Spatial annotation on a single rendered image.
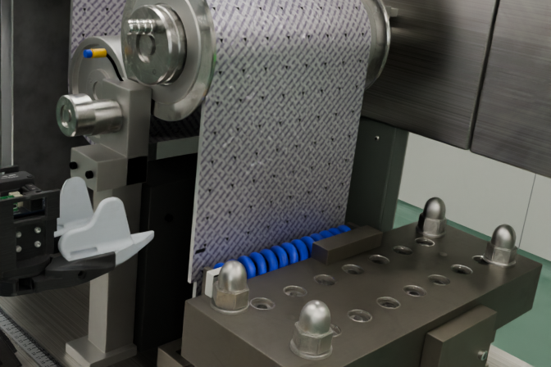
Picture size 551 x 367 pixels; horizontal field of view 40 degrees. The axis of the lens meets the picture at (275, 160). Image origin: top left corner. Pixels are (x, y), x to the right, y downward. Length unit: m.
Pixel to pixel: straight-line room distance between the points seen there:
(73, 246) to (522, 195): 3.06
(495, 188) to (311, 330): 3.01
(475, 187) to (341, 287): 2.92
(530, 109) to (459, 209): 2.89
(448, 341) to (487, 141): 0.26
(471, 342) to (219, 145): 0.32
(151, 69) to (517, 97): 0.40
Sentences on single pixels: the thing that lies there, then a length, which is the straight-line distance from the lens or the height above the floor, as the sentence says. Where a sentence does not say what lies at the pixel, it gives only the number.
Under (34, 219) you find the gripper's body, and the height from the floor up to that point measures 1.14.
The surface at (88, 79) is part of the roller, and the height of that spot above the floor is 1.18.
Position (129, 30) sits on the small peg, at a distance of 0.69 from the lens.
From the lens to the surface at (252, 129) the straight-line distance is 0.75.
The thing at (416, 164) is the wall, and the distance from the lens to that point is 3.83.
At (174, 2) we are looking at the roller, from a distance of 0.72.
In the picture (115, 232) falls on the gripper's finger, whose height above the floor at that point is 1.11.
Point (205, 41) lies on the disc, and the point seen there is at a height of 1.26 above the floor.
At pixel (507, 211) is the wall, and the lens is 3.62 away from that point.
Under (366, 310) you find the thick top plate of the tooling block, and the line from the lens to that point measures 0.74.
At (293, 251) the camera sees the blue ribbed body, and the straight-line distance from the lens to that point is 0.81.
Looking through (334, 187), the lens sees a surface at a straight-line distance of 0.88.
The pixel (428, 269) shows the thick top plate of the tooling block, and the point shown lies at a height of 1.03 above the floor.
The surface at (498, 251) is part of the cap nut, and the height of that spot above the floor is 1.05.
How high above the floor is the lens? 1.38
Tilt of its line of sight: 18 degrees down
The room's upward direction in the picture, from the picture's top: 7 degrees clockwise
